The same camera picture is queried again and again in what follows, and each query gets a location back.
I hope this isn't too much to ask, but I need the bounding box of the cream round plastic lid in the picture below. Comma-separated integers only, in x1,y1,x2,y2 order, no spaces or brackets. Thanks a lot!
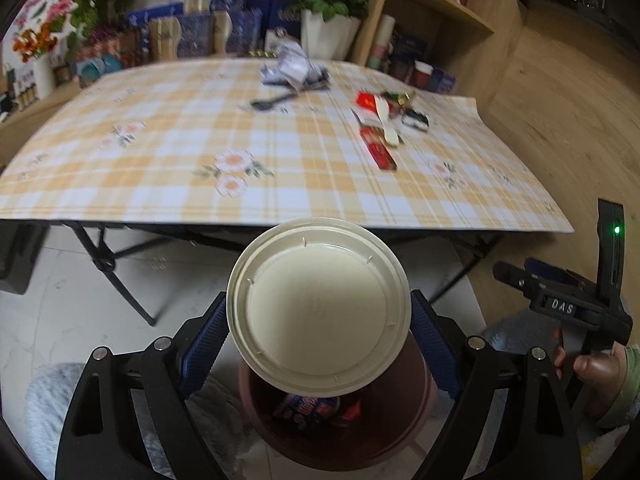
226,218,411,398

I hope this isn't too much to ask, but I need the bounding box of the brown round trash bin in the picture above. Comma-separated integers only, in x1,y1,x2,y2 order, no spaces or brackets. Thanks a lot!
239,336,437,471

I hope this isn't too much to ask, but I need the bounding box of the person's right hand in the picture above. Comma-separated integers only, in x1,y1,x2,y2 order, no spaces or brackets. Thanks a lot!
552,326,640,418

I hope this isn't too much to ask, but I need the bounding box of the black white snack wrapper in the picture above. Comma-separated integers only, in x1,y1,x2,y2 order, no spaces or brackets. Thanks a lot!
401,108,431,132

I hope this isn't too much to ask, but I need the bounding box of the white plastic fork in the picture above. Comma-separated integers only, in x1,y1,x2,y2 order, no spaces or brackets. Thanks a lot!
374,96,400,148

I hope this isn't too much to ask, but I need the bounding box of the long red wrapper packet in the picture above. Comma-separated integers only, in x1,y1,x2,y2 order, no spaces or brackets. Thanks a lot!
359,126,397,171

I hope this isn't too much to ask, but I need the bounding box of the green gold candy wrapper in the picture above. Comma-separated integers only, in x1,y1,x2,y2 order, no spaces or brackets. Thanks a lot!
381,91,416,108

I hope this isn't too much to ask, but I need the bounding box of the white printed paper packet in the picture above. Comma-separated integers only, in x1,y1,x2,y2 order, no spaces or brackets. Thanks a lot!
352,107,402,146

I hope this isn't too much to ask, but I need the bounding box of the red and white cup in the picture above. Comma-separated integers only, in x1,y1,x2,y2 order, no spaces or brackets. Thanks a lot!
410,61,433,90

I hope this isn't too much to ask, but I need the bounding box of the red cigarette box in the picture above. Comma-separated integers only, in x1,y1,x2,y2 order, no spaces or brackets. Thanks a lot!
356,92,388,113

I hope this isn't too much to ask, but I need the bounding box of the wooden shelf unit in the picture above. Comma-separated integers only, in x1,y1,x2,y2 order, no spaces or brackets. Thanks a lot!
348,0,525,110

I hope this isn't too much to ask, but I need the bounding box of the stack of paper cups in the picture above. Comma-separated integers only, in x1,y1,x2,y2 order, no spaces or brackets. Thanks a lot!
367,14,396,70

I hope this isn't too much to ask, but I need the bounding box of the orange plaid floral tablecloth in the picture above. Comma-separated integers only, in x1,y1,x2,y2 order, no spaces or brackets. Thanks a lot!
1,58,572,233

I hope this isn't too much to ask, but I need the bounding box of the crumpled white paper ball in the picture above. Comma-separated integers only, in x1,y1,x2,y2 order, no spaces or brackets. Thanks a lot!
259,40,330,91

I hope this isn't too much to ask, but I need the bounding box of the black plastic spoon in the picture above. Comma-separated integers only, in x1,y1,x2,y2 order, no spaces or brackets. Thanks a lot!
250,91,298,112

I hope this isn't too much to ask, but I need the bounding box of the pink blossom flower arrangement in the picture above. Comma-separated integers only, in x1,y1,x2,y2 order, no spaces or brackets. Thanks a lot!
11,0,136,63

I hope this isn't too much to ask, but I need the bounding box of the black folding table frame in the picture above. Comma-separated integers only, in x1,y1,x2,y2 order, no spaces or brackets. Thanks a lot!
60,219,504,328

